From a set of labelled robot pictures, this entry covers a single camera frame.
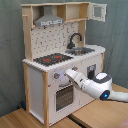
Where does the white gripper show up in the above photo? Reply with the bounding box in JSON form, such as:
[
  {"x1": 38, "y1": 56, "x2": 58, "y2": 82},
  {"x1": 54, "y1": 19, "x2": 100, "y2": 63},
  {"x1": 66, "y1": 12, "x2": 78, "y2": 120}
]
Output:
[{"x1": 65, "y1": 69, "x2": 87, "y2": 90}]

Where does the white microwave door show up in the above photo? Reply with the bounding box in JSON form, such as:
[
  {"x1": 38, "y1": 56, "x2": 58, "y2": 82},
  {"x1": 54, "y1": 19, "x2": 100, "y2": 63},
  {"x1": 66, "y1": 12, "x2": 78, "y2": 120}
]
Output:
[{"x1": 91, "y1": 3, "x2": 107, "y2": 22}]

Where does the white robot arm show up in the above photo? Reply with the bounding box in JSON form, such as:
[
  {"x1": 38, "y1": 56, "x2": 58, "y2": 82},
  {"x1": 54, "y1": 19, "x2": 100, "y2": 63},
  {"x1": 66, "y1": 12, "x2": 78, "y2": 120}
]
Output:
[{"x1": 65, "y1": 69, "x2": 128, "y2": 103}]

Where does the wooden toy kitchen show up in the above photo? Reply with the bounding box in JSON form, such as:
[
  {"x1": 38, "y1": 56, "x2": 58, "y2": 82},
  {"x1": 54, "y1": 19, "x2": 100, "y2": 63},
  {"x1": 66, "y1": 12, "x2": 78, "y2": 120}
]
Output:
[{"x1": 22, "y1": 2, "x2": 105, "y2": 128}]

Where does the right red stove knob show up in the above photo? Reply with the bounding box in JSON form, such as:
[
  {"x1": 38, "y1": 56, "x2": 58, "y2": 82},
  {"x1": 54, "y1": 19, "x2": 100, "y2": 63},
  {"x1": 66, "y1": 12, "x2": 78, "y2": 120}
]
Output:
[{"x1": 71, "y1": 65, "x2": 79, "y2": 72}]

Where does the white fridge door with dispenser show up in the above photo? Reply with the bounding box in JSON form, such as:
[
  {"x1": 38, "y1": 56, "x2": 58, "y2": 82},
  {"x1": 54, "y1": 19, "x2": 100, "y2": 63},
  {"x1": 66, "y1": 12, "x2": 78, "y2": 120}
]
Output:
[{"x1": 80, "y1": 55, "x2": 102, "y2": 106}]

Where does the oven door with window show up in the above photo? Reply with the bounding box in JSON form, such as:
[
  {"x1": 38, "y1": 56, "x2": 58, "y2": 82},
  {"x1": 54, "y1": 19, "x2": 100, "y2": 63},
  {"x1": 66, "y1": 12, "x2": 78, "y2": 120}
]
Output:
[{"x1": 55, "y1": 85, "x2": 74, "y2": 111}]

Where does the metal sink basin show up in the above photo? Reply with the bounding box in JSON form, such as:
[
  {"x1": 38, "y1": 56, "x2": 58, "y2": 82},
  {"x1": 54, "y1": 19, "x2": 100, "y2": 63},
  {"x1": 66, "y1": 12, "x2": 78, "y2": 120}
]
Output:
[{"x1": 65, "y1": 47, "x2": 95, "y2": 56}]

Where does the black toy faucet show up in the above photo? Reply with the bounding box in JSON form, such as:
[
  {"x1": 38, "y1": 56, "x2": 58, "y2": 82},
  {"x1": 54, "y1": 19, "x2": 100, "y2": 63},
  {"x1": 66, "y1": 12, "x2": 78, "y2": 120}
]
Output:
[{"x1": 67, "y1": 33, "x2": 82, "y2": 49}]

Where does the black stove top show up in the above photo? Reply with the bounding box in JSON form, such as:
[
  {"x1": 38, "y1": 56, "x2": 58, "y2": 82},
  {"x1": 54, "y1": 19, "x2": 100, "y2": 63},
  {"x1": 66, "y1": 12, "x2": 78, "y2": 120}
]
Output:
[{"x1": 34, "y1": 53, "x2": 70, "y2": 66}]

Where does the grey range hood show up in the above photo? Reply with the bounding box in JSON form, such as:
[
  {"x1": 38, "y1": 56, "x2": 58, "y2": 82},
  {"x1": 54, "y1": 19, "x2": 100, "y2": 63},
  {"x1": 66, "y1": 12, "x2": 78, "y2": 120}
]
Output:
[{"x1": 35, "y1": 5, "x2": 64, "y2": 27}]

